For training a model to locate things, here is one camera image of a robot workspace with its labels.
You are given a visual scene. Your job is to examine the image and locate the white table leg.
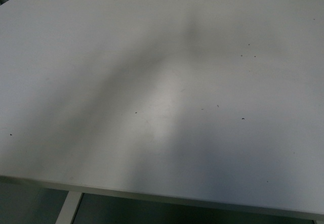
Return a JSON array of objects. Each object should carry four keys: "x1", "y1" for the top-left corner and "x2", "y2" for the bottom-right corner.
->
[{"x1": 55, "y1": 191, "x2": 83, "y2": 224}]

